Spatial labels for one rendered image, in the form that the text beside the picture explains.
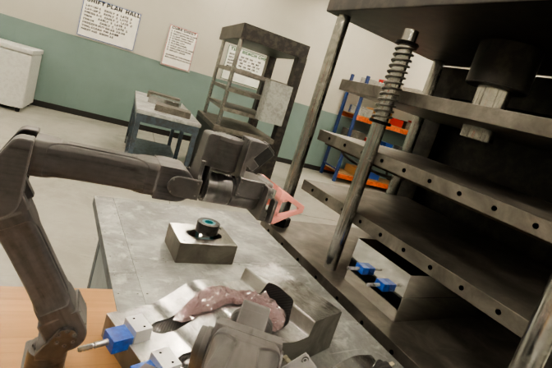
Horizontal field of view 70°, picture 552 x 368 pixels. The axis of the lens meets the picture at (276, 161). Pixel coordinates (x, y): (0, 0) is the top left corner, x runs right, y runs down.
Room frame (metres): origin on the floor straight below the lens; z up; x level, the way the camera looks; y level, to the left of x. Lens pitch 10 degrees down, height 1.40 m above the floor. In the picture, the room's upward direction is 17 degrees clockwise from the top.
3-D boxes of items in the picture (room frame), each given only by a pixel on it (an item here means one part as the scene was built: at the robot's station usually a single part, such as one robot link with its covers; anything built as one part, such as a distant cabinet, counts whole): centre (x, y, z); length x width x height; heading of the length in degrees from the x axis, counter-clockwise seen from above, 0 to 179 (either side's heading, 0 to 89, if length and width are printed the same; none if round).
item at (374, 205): (1.59, -0.76, 1.01); 1.10 x 0.74 x 0.05; 32
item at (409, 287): (1.47, -0.67, 0.87); 0.50 x 0.27 x 0.17; 122
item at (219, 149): (0.69, 0.12, 1.24); 0.12 x 0.09 x 0.12; 118
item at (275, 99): (5.52, 0.64, 1.03); 1.54 x 0.94 x 2.06; 23
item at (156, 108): (5.12, 1.61, 0.44); 1.90 x 0.70 x 0.89; 23
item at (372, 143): (1.53, -0.34, 1.10); 0.05 x 0.05 x 1.30
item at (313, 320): (0.85, -0.02, 0.85); 0.50 x 0.26 x 0.11; 139
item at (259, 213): (0.73, 0.04, 1.20); 0.10 x 0.07 x 0.07; 28
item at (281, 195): (0.75, -0.03, 1.19); 0.09 x 0.07 x 0.07; 118
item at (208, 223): (1.30, 0.16, 0.89); 0.08 x 0.08 x 0.04
